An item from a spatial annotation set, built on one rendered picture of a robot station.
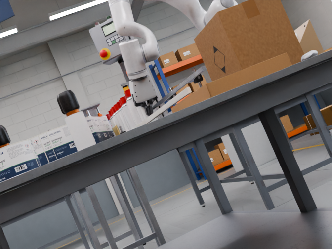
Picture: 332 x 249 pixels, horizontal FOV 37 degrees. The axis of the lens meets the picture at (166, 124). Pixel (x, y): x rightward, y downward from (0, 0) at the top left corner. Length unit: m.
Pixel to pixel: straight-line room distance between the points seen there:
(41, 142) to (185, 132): 1.29
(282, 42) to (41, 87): 8.66
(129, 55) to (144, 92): 0.17
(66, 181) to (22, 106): 9.03
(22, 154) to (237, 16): 1.00
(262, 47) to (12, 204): 1.01
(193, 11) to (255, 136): 5.65
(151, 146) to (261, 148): 6.73
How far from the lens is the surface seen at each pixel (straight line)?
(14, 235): 10.07
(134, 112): 2.29
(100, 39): 2.58
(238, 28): 1.76
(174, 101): 1.75
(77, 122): 2.23
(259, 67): 1.36
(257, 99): 1.34
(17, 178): 1.13
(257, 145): 7.88
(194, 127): 1.26
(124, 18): 2.19
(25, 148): 2.11
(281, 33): 1.81
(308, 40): 2.35
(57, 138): 2.44
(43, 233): 10.03
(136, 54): 2.09
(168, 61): 9.77
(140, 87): 2.12
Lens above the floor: 0.75
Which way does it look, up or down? 3 degrees up
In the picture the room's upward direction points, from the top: 23 degrees counter-clockwise
